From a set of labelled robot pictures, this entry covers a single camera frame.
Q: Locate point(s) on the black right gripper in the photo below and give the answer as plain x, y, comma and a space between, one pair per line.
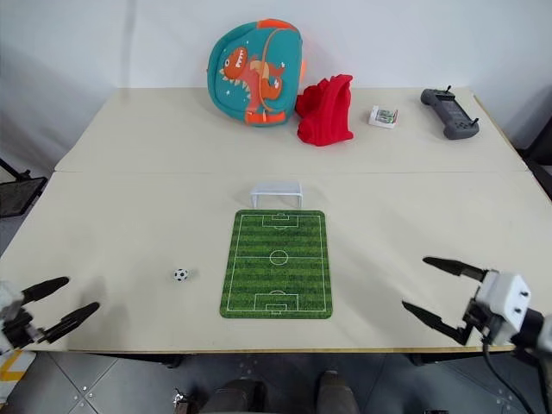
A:
483, 321

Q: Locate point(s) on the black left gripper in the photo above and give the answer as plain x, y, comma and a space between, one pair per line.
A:
19, 325

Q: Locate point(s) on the small soccer ball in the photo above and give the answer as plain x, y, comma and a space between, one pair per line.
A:
180, 275

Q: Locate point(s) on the green soccer field mat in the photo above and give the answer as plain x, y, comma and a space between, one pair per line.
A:
277, 265

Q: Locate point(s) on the black metal stand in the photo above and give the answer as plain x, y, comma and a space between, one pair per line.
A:
17, 190

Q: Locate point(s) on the dark rounded robot foot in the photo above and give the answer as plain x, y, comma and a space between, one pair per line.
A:
337, 393

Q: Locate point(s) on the grey handheld remote controller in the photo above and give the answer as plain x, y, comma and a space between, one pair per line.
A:
451, 114

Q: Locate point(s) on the small white card box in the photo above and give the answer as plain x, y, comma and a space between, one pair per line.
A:
383, 117

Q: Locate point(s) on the small white toy goal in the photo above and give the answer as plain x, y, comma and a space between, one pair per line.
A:
276, 191

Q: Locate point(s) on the red knitted cloth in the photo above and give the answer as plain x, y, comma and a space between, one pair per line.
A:
325, 114

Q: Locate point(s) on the teal dinosaur backpack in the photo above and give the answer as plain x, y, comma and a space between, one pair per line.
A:
254, 75

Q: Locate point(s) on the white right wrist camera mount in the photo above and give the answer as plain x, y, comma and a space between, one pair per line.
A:
505, 296

